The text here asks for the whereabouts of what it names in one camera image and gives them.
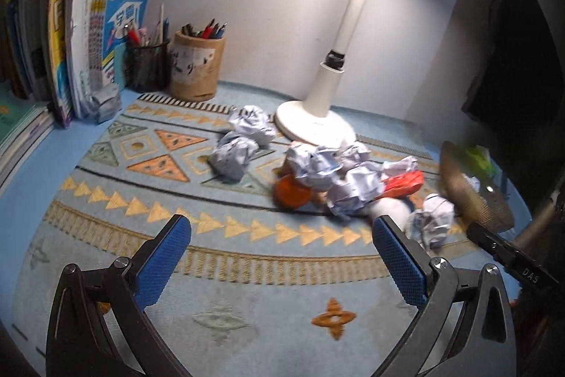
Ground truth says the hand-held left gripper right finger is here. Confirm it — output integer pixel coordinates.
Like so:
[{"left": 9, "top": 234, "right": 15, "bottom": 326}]
[{"left": 372, "top": 214, "right": 517, "bottom": 377}]

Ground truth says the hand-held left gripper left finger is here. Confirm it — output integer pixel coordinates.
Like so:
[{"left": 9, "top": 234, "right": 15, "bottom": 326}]
[{"left": 45, "top": 214, "right": 192, "bottom": 377}]

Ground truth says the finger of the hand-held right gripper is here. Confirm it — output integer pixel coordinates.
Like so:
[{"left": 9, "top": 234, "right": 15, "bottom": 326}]
[{"left": 467, "top": 222, "right": 515, "bottom": 266}]

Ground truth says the pile of papers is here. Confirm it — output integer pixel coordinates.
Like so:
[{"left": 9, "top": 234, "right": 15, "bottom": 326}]
[{"left": 282, "top": 141, "right": 456, "bottom": 251}]

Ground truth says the white paper ball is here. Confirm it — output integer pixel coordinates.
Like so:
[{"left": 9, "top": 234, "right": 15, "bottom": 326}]
[
  {"left": 208, "top": 134, "right": 261, "bottom": 182},
  {"left": 228, "top": 105, "right": 277, "bottom": 147}
]

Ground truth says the white round object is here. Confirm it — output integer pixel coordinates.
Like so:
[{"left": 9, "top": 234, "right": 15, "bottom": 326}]
[{"left": 368, "top": 198, "right": 416, "bottom": 233}]

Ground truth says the red packet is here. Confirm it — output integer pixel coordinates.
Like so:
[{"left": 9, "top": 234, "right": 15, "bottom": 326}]
[{"left": 382, "top": 170, "right": 425, "bottom": 200}]

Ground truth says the green crumpled wrapper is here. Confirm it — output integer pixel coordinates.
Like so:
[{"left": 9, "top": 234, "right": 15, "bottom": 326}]
[{"left": 463, "top": 145, "right": 494, "bottom": 178}]

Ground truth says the patterned blue desk mat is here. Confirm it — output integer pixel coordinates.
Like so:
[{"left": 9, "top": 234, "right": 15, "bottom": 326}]
[{"left": 0, "top": 79, "right": 535, "bottom": 377}]

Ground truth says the orange round lid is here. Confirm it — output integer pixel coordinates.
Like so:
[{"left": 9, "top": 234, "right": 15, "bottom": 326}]
[{"left": 273, "top": 175, "right": 313, "bottom": 210}]

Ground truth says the silver foil pouch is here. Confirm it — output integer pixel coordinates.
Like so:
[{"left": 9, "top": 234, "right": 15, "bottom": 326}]
[{"left": 90, "top": 83, "right": 122, "bottom": 125}]

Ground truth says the black flat panel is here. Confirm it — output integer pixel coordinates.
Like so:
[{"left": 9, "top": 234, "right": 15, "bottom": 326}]
[{"left": 460, "top": 0, "right": 558, "bottom": 201}]

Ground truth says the black mesh pen holder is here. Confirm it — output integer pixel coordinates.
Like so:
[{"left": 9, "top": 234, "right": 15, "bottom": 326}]
[{"left": 125, "top": 39, "right": 171, "bottom": 93}]

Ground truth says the bamboo pen holder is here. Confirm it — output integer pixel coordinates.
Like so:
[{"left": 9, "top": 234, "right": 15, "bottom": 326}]
[{"left": 170, "top": 30, "right": 227, "bottom": 101}]

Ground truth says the stack of flat books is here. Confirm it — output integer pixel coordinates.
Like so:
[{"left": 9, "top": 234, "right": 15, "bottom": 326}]
[{"left": 0, "top": 81, "right": 56, "bottom": 188}]

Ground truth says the white desk lamp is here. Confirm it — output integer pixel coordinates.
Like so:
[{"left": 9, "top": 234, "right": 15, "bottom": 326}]
[{"left": 274, "top": 0, "right": 455, "bottom": 148}]

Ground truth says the bunch of pencils and pens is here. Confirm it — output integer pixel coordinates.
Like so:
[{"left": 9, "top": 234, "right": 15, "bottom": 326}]
[{"left": 126, "top": 4, "right": 171, "bottom": 46}]

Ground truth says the bunch of ballpoint pens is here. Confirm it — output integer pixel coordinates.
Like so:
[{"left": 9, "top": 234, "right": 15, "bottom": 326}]
[{"left": 181, "top": 19, "right": 228, "bottom": 40}]

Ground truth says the row of upright books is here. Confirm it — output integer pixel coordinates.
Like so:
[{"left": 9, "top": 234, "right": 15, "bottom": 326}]
[{"left": 4, "top": 0, "right": 148, "bottom": 128}]

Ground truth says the blue printed booklet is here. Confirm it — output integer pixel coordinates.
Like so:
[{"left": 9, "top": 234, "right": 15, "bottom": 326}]
[{"left": 101, "top": 0, "right": 151, "bottom": 88}]

